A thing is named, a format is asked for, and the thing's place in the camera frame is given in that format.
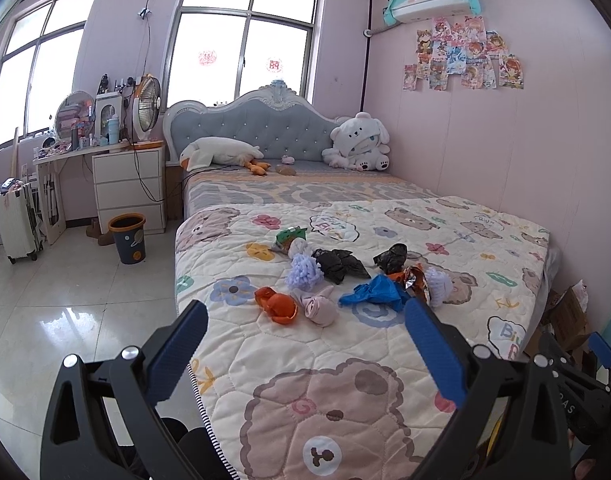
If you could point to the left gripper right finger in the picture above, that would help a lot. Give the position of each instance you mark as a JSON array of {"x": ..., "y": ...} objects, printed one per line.
[{"x": 438, "y": 345}]

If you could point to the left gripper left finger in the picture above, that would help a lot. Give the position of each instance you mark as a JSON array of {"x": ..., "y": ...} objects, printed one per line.
[{"x": 170, "y": 349}]

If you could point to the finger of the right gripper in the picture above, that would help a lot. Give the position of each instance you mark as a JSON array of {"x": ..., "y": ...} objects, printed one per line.
[{"x": 600, "y": 348}]

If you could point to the white fluffy wad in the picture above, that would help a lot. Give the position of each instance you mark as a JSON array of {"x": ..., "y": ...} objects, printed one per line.
[{"x": 439, "y": 285}]

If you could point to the orange snack wrapper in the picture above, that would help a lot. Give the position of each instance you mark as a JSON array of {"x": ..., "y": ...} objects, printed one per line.
[{"x": 413, "y": 281}]

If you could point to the blue plastic wrapper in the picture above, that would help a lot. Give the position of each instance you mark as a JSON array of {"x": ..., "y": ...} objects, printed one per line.
[{"x": 380, "y": 290}]

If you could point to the pink tissue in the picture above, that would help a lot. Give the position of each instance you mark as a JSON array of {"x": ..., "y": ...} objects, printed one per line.
[{"x": 319, "y": 309}]

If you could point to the purple fluffy wad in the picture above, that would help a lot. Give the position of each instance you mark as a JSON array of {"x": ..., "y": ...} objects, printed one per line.
[{"x": 304, "y": 274}]

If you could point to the white tissue bundle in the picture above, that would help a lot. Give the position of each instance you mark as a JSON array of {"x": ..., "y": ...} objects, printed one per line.
[{"x": 299, "y": 246}]

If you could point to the dark blue trash bin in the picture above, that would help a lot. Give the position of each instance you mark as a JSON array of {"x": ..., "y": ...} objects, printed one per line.
[{"x": 129, "y": 236}]

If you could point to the cardboard box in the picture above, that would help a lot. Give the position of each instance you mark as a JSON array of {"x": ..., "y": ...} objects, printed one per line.
[{"x": 565, "y": 319}]

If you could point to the bed with cartoon quilt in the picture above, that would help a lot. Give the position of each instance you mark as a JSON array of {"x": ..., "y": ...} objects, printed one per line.
[{"x": 297, "y": 377}]

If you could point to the black plastic bag double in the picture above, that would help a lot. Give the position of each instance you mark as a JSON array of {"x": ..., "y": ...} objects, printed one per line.
[{"x": 337, "y": 264}]

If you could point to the white drawer cabinet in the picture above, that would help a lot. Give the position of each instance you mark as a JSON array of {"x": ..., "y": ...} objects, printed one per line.
[{"x": 131, "y": 181}]

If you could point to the white suitcase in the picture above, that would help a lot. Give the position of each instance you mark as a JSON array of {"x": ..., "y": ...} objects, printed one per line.
[{"x": 19, "y": 230}]

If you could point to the white goose plush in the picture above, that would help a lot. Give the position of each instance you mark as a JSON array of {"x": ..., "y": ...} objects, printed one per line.
[{"x": 214, "y": 150}]

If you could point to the small brown plush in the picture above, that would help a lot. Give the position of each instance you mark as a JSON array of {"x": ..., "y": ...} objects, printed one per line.
[{"x": 285, "y": 170}]

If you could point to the white bear plush doll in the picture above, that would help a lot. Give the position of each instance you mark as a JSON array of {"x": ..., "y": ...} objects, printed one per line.
[{"x": 360, "y": 143}]

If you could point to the standing electric fan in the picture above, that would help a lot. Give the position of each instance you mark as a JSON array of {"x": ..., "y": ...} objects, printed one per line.
[{"x": 145, "y": 107}]

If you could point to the white cosmetic cabinet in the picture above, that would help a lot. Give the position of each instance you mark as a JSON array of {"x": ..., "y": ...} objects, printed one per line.
[{"x": 107, "y": 123}]

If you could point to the grey tufted headboard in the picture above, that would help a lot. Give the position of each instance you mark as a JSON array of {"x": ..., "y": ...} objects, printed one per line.
[{"x": 272, "y": 117}]

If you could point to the round vanity mirror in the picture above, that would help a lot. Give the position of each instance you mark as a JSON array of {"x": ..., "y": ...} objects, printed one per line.
[{"x": 76, "y": 112}]

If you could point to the left window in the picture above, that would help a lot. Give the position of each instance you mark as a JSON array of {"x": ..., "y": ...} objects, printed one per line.
[{"x": 37, "y": 66}]

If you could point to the window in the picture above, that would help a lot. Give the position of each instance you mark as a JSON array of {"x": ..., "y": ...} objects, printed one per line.
[
  {"x": 37, "y": 66},
  {"x": 222, "y": 49}
]

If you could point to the right window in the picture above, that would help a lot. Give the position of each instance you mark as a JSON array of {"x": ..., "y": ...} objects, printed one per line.
[{"x": 222, "y": 49}]

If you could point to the air conditioner with teal cover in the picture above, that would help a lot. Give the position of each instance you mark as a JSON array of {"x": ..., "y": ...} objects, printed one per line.
[{"x": 409, "y": 11}]

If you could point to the anime posters on wall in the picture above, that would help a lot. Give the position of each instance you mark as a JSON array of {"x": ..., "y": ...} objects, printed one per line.
[{"x": 464, "y": 51}]

